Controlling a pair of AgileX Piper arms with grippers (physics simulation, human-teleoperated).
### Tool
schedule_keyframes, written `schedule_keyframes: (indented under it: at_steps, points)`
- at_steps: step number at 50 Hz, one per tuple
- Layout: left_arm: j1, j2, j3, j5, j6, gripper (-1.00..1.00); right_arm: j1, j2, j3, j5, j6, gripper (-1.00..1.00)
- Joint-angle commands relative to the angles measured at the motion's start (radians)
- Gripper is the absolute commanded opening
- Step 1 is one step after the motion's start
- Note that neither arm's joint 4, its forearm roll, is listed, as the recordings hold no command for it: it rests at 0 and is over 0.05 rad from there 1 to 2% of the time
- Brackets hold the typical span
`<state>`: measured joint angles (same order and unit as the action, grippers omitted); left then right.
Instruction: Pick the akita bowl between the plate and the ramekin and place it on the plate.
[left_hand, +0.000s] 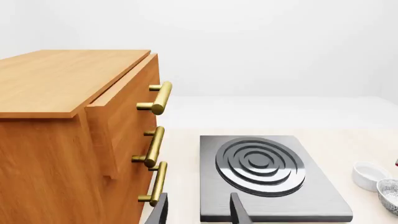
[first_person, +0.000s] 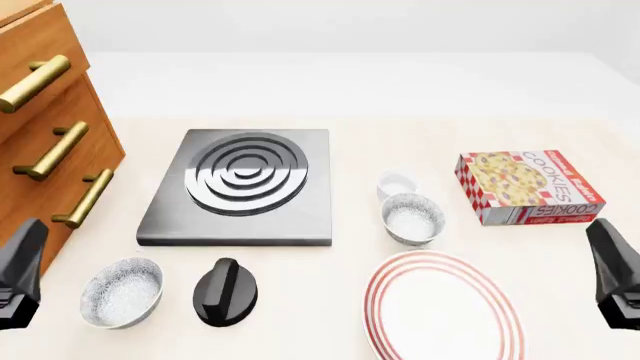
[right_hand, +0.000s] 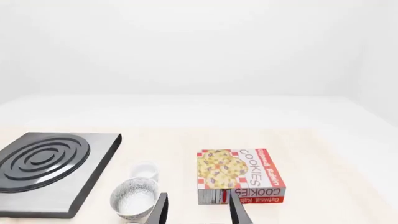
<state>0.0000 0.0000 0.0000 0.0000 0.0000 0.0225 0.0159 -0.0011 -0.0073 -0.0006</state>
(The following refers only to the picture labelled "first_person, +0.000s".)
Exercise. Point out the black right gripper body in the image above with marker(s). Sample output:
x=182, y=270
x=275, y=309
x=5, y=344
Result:
x=622, y=311

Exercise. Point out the wooden drawer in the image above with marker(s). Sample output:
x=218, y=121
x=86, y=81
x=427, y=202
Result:
x=87, y=108
x=107, y=157
x=55, y=41

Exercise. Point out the small white ramekin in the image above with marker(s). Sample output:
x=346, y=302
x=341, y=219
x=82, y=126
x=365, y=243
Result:
x=397, y=183

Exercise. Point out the round black stove knob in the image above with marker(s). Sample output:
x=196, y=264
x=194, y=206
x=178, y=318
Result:
x=225, y=296

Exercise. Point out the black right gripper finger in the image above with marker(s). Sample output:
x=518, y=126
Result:
x=617, y=258

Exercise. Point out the patterned black-white bowl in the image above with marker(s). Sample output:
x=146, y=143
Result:
x=120, y=296
x=412, y=221

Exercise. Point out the flat black stove plate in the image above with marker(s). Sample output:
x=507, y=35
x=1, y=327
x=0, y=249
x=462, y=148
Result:
x=165, y=221

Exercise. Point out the white plate with red rings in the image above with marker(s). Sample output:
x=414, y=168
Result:
x=440, y=311

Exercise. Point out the red-white cookies box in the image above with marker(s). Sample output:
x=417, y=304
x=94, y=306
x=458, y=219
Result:
x=520, y=180

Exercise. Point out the wooden cabinet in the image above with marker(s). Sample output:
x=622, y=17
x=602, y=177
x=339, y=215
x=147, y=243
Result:
x=20, y=11

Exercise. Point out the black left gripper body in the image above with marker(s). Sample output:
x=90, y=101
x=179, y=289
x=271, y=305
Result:
x=15, y=311

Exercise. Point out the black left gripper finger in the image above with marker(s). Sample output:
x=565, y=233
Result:
x=22, y=258

